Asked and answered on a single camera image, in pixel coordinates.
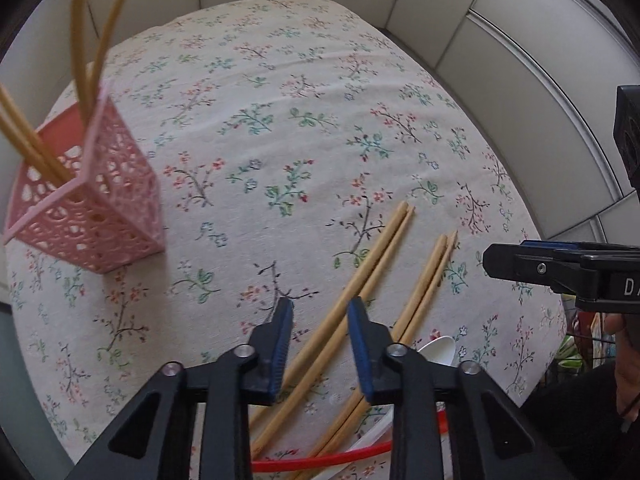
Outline white plastic spoon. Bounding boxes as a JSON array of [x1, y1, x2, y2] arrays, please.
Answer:
[[314, 336, 456, 480]]

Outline wooden chopstick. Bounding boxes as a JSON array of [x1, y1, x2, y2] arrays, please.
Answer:
[[89, 0, 126, 101], [265, 200, 408, 431], [307, 233, 449, 461], [249, 202, 418, 461], [1, 86, 74, 188], [70, 0, 92, 125], [294, 231, 459, 480]]

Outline white kitchen cabinets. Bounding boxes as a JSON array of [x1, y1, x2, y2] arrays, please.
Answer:
[[0, 0, 640, 281]]

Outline person's right hand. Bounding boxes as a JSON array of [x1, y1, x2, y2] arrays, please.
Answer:
[[604, 313, 639, 424]]

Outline red plastic spoon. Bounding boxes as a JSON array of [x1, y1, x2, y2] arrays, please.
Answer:
[[249, 401, 452, 475]]

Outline pink perforated utensil basket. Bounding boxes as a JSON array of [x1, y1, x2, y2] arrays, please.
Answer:
[[3, 84, 166, 274]]

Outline floral tablecloth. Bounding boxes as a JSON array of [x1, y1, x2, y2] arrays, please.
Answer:
[[6, 0, 564, 460]]

